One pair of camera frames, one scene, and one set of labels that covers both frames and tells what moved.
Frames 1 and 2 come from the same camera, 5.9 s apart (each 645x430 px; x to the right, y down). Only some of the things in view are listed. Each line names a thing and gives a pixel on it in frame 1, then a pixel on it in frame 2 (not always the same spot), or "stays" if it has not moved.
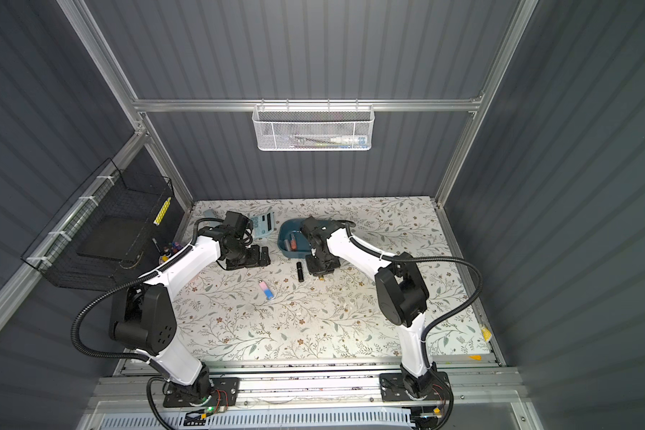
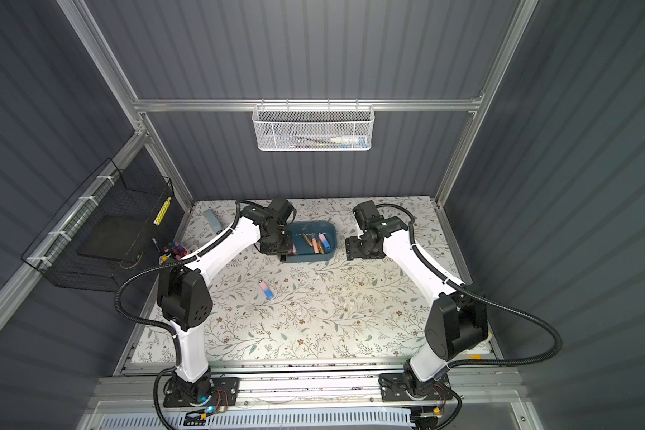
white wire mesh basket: (313, 127) stays
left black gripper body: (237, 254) → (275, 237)
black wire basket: (112, 233) stays
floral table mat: (282, 312) stays
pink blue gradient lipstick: (270, 296) stays
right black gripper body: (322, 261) → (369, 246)
